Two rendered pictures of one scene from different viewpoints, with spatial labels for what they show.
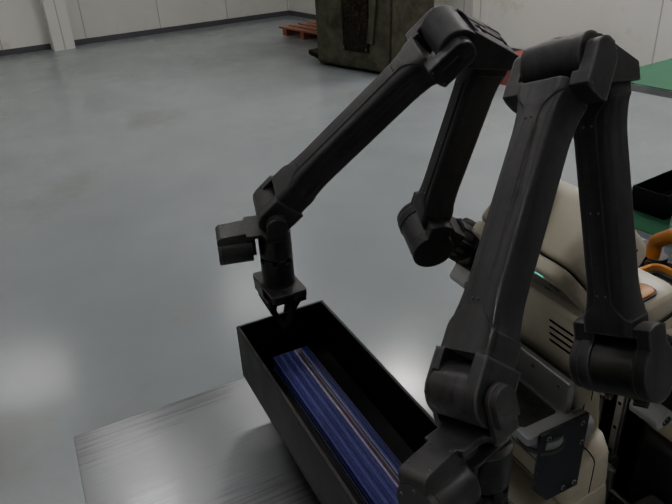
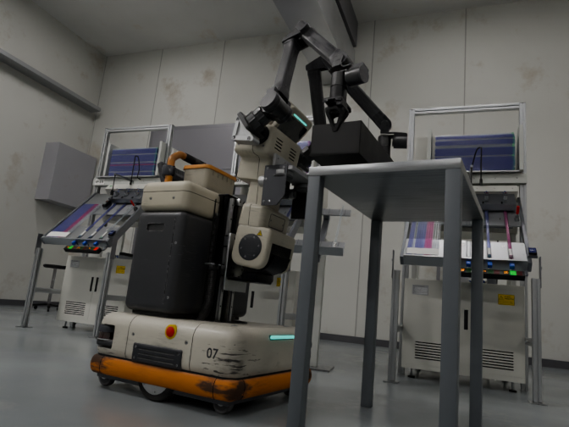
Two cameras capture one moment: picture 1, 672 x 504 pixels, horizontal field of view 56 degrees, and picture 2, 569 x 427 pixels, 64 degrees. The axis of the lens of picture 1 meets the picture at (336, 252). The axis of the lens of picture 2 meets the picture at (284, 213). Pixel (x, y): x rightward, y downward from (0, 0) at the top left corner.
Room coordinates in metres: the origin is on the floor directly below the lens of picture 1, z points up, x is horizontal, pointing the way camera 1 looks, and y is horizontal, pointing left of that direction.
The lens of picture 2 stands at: (1.92, 1.16, 0.37)
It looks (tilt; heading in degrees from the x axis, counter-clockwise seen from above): 11 degrees up; 234
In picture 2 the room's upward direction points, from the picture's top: 6 degrees clockwise
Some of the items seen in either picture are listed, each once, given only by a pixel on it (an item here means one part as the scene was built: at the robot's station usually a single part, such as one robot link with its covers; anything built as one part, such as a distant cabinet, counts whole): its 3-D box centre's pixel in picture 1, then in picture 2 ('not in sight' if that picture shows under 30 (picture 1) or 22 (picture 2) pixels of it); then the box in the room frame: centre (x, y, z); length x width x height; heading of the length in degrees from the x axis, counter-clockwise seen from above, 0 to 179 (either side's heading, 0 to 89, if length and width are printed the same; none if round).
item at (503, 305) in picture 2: not in sight; (464, 280); (-0.82, -0.54, 0.65); 1.01 x 0.73 x 1.29; 32
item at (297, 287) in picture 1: (278, 271); (338, 98); (0.98, 0.10, 1.06); 0.10 x 0.07 x 0.07; 25
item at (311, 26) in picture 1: (325, 30); not in sight; (9.91, -0.03, 0.06); 1.30 x 0.89 x 0.12; 32
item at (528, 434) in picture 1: (512, 399); (288, 186); (0.86, -0.30, 0.84); 0.28 x 0.16 x 0.22; 25
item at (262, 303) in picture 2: not in sight; (264, 311); (-0.19, -1.87, 0.31); 0.70 x 0.65 x 0.62; 122
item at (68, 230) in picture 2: not in sight; (113, 255); (0.73, -2.99, 0.66); 1.01 x 0.73 x 1.31; 32
